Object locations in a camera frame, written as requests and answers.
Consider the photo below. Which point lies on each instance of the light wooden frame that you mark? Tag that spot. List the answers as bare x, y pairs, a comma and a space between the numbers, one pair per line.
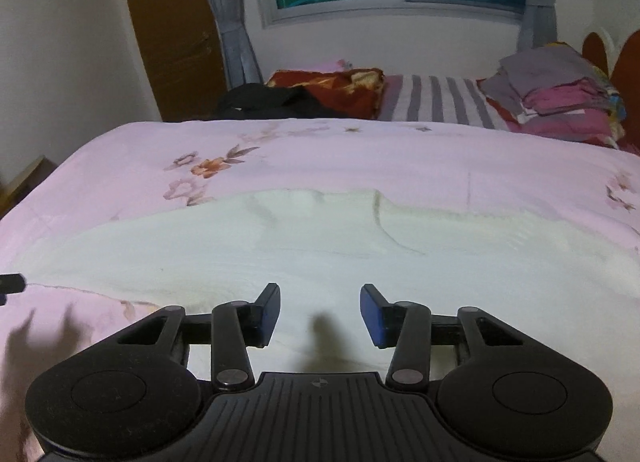
22, 182

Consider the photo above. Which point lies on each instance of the pink floral blanket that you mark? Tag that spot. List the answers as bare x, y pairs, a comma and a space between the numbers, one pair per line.
350, 157

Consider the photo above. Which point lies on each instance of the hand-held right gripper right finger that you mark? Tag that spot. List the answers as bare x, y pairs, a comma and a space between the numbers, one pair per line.
371, 314

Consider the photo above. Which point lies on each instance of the colourful printed cloth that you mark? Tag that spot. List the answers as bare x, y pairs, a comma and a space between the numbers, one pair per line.
616, 107

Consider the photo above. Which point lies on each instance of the brown wooden wardrobe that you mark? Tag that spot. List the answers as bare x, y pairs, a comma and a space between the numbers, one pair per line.
170, 42

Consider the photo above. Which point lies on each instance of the grey striped bed sheet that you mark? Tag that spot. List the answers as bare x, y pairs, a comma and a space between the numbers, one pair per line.
435, 97

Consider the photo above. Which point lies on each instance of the black cloth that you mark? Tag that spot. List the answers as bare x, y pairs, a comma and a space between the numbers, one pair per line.
270, 99

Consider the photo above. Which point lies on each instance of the white knit garment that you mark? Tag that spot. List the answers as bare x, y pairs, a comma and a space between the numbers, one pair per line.
300, 252

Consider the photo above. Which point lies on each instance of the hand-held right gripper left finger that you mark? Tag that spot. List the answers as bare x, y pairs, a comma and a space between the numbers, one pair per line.
270, 314

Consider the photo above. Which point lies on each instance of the brown and white headboard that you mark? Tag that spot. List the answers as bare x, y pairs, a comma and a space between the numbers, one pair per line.
627, 57

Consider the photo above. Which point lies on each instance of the magenta folded clothes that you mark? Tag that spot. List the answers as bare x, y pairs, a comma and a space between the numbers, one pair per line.
570, 112

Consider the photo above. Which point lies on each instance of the red floral pillow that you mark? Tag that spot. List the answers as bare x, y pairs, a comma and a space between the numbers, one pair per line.
345, 89

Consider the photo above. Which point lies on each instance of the stack of folded clothes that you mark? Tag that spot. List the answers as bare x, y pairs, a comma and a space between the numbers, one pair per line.
540, 69

